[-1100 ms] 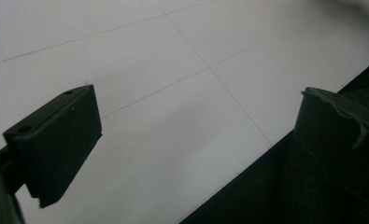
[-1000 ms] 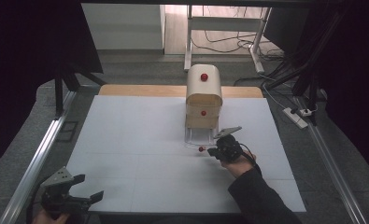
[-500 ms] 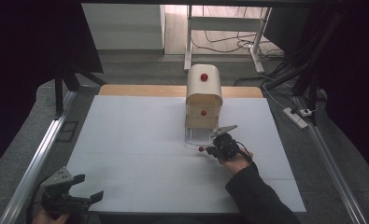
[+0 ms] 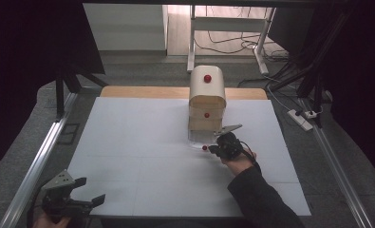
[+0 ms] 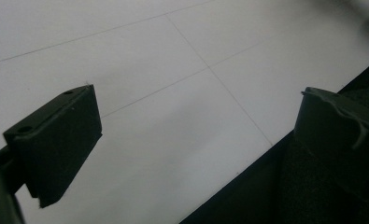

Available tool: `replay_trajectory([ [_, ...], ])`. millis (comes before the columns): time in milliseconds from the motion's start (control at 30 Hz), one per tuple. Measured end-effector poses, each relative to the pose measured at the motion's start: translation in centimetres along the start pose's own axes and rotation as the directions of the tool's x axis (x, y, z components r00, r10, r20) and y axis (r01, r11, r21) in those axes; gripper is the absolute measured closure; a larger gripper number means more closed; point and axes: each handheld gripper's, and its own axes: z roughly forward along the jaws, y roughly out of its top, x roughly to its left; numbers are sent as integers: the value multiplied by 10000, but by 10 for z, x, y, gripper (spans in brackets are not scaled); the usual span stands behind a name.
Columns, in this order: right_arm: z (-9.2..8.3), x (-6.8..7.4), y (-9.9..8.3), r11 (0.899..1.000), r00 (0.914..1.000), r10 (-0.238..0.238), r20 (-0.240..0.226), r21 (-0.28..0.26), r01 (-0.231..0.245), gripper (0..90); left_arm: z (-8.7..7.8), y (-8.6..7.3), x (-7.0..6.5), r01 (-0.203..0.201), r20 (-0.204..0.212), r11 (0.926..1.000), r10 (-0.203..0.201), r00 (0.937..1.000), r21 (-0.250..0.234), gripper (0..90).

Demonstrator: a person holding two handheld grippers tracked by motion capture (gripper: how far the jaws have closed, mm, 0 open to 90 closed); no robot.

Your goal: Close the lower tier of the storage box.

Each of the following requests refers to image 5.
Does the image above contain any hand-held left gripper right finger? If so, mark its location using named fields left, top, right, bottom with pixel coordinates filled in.
left=293, top=86, right=369, bottom=207

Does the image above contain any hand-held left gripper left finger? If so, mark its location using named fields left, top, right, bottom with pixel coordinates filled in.
left=2, top=84, right=104, bottom=209

